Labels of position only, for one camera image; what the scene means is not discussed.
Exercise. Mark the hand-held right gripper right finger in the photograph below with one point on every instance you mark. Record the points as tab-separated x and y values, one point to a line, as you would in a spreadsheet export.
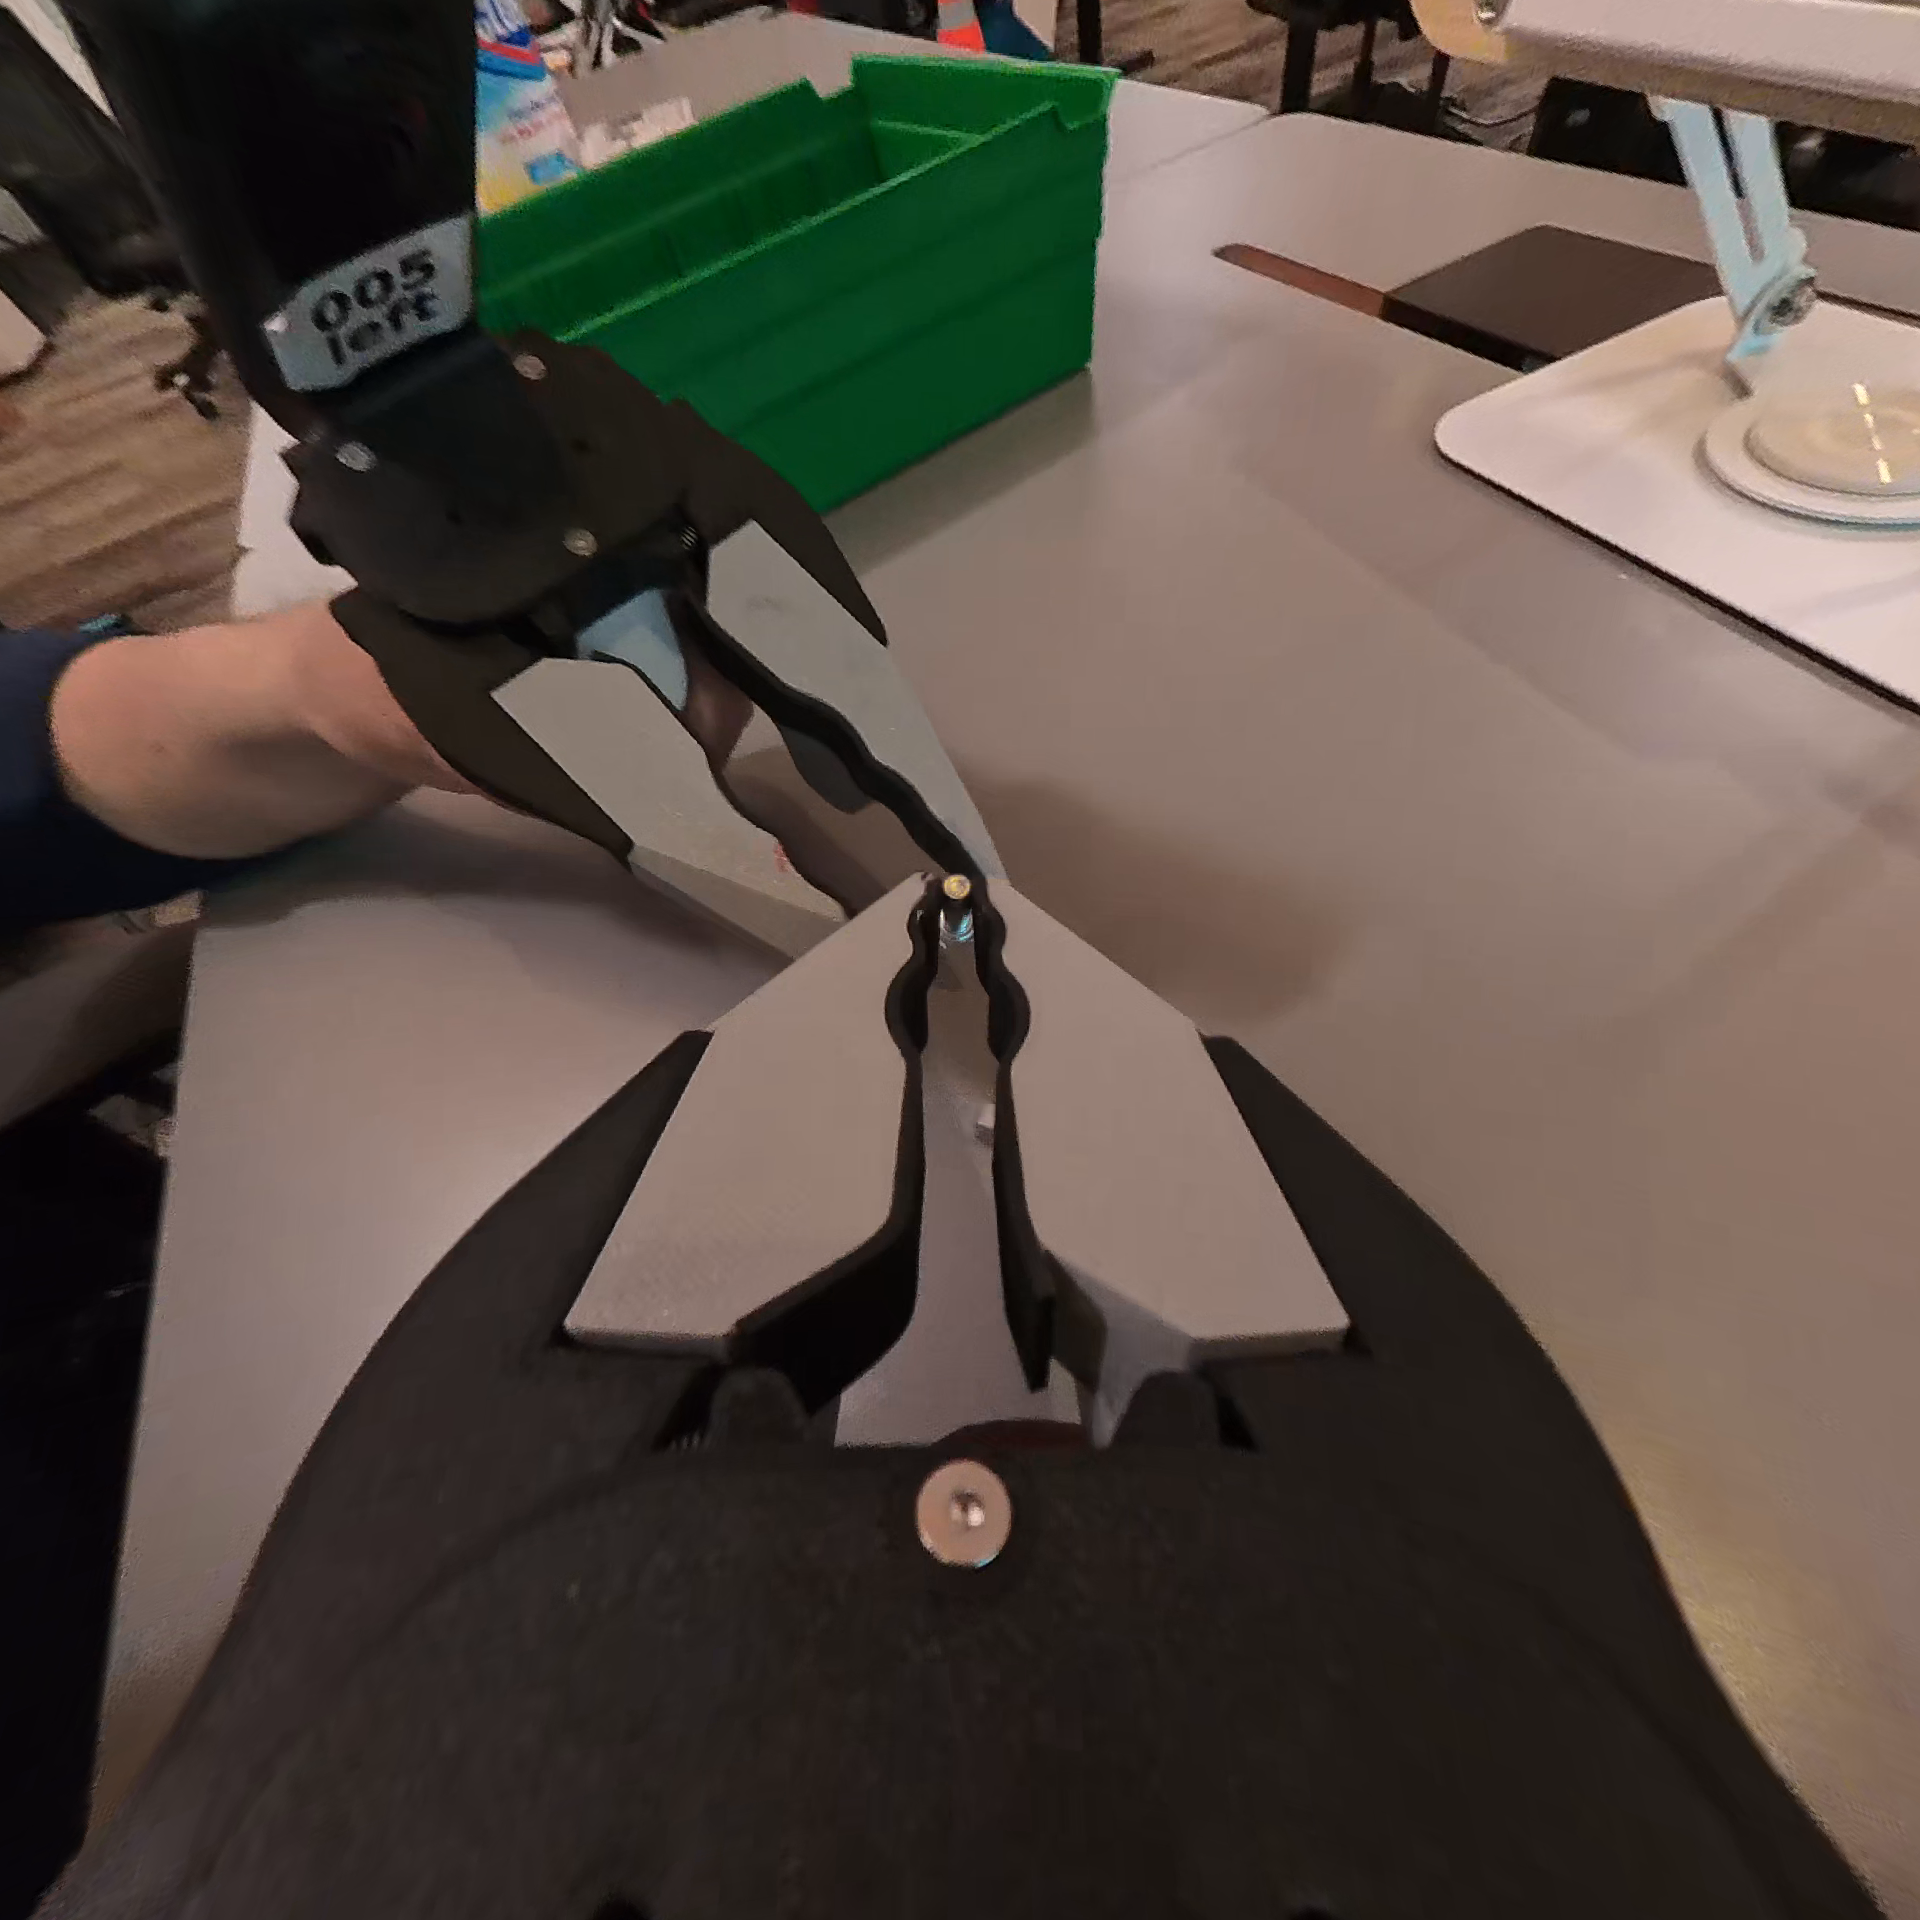
1172	1185

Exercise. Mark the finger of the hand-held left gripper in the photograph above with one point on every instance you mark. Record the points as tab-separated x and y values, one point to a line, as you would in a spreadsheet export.
661	796
840	662

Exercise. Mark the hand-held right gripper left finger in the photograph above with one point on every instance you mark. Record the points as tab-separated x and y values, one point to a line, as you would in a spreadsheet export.
735	1185

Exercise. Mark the short steel bolt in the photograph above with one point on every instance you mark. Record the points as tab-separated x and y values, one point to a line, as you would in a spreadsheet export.
956	888

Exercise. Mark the green plastic bin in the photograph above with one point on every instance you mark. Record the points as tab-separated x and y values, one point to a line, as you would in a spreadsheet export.
840	299

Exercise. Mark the person's left forearm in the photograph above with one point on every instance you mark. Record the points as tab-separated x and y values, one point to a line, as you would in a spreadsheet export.
182	735

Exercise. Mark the white wipes canister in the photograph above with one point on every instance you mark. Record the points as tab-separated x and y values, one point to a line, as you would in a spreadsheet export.
517	120

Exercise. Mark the printed paper leaflets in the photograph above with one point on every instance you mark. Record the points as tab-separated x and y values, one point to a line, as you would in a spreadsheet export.
629	135

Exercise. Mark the dark flat board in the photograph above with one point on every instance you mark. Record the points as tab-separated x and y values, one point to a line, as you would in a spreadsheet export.
1545	294

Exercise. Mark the white lamp base plate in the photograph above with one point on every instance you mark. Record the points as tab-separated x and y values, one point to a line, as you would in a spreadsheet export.
1605	465

